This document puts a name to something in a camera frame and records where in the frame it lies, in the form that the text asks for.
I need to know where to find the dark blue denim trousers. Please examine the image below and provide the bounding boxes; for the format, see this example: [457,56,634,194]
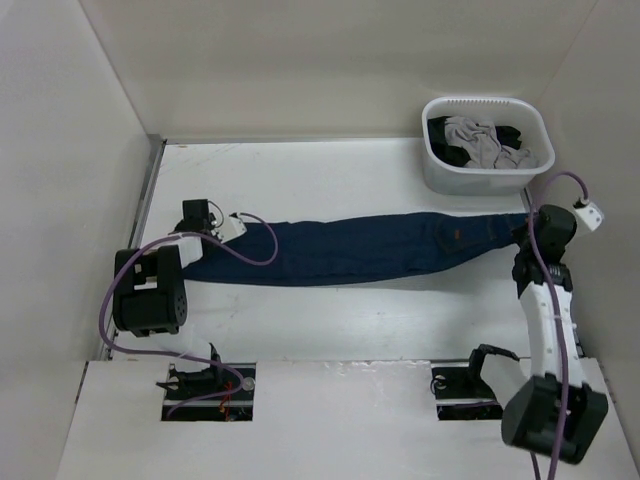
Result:
[184,212,527,287]

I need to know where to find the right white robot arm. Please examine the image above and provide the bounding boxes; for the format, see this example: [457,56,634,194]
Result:
[463,199,608,465]

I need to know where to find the grey crumpled garment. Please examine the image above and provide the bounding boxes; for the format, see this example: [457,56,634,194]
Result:
[444,116,538,170]

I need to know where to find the black crumpled garment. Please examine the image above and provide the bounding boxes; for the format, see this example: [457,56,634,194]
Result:
[426,116,524,168]

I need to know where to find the white plastic laundry basket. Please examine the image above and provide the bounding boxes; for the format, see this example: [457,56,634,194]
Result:
[421,97,555,196]

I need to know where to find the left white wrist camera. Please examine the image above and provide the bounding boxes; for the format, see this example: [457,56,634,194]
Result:
[215,213,247,244]

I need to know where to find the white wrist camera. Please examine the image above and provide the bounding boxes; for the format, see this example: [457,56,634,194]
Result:
[573,199,604,234]
[215,213,247,244]

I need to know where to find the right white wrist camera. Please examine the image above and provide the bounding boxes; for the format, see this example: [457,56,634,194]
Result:
[573,199,604,234]

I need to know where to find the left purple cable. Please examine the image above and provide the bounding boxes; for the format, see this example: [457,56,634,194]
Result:
[97,212,280,420]

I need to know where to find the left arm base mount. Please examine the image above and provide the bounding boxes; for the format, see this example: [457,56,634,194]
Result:
[156,363,257,422]

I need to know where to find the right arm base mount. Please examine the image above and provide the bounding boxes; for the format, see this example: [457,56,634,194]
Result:
[429,361,503,421]

